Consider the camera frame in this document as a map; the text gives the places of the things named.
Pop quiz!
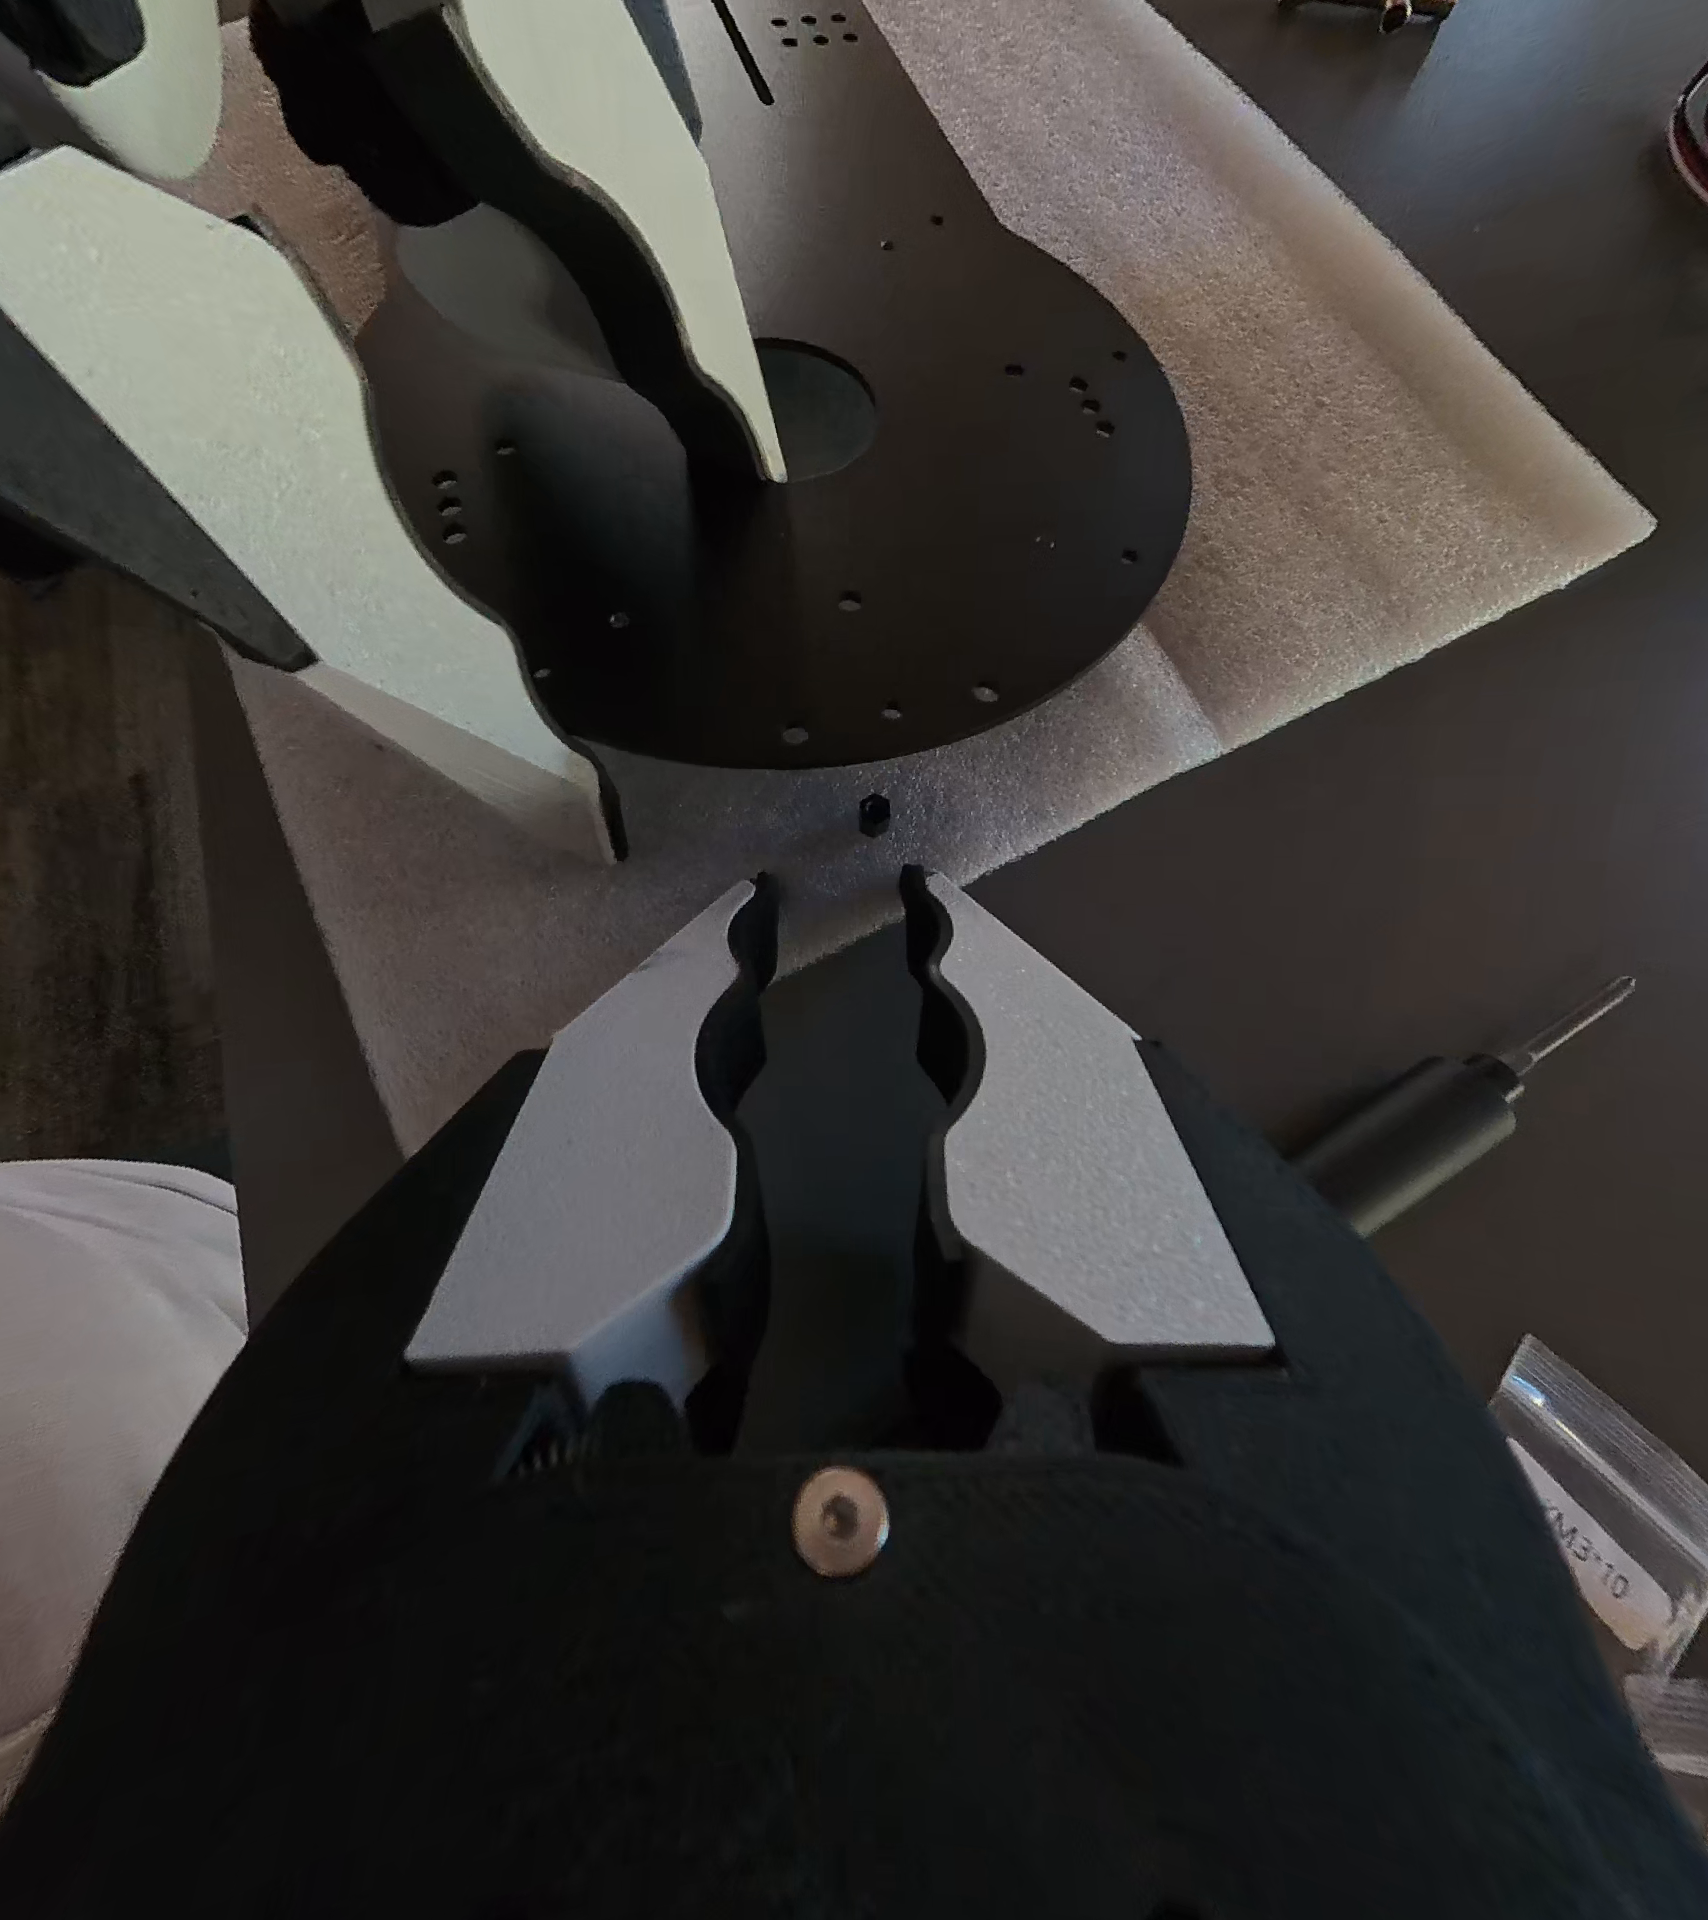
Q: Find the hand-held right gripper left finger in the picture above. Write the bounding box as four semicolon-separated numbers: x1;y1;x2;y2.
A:
403;874;784;1391

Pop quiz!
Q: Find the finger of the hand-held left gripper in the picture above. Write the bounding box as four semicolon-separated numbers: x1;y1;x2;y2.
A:
370;0;795;486
0;146;634;868

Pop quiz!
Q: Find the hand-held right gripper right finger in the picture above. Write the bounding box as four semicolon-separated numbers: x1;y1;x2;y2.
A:
896;862;1276;1370

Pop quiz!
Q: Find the black metal plate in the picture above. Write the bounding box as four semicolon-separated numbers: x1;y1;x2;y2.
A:
349;0;1194;771

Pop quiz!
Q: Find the dark desk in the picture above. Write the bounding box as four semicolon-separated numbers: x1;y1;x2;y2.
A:
185;0;1708;1920

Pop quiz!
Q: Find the black screwdriver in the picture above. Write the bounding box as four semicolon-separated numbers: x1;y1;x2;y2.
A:
1296;975;1640;1240

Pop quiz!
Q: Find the person's white clothing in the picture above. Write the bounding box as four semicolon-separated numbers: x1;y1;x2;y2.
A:
0;1162;248;1920

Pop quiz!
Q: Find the white foam sheet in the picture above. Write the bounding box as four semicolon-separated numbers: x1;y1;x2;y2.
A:
229;0;1658;1158

